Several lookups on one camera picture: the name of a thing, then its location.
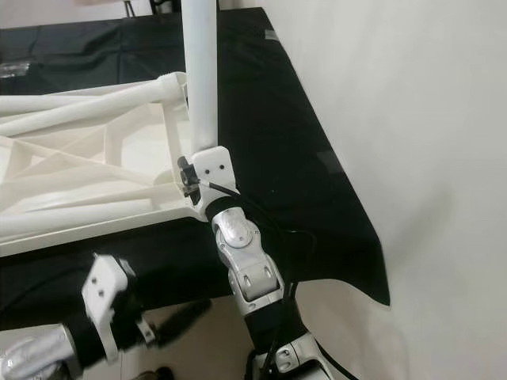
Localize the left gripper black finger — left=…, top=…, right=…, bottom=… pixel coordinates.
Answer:
left=154, top=298, right=213, bottom=335

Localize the white plastic children table top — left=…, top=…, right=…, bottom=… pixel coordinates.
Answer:
left=0, top=73, right=207, bottom=258

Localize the black tablecloth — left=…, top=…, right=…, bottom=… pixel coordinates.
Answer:
left=0, top=8, right=393, bottom=333

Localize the clear plastic wrap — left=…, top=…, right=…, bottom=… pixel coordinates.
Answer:
left=0, top=62, right=32, bottom=78

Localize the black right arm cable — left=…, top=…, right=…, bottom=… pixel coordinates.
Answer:
left=200, top=180, right=318, bottom=380

